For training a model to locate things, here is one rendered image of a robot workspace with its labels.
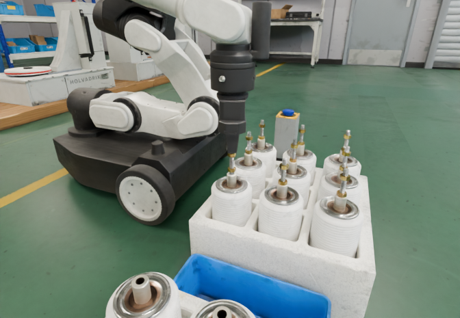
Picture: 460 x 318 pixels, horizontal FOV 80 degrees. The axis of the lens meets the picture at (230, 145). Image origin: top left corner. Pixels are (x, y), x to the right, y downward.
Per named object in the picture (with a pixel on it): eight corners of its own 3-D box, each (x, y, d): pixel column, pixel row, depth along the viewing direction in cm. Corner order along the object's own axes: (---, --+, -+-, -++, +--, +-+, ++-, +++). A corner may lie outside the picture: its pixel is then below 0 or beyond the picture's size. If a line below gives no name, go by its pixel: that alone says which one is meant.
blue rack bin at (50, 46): (19, 50, 463) (16, 37, 454) (41, 49, 495) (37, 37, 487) (40, 52, 446) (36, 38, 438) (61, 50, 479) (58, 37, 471)
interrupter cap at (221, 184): (209, 189, 63) (209, 186, 62) (226, 174, 69) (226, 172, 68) (237, 198, 59) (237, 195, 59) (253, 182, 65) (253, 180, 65)
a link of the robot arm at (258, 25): (203, 70, 50) (201, 0, 46) (220, 63, 60) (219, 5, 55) (265, 72, 48) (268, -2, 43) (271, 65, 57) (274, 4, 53)
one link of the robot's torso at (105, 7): (88, 31, 97) (90, -25, 88) (115, 31, 108) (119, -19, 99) (153, 59, 91) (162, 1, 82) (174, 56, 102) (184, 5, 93)
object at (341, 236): (353, 269, 63) (369, 204, 56) (342, 299, 56) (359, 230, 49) (313, 251, 69) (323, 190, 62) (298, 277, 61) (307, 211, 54)
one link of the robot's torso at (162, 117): (98, 99, 102) (213, 98, 84) (134, 89, 119) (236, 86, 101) (109, 138, 108) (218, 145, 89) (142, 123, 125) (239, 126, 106)
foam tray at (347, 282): (192, 277, 70) (187, 220, 63) (244, 197, 103) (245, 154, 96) (358, 338, 56) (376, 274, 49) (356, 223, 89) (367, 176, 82)
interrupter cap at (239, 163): (267, 163, 74) (267, 161, 74) (250, 174, 69) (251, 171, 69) (246, 156, 79) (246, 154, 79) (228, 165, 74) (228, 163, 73)
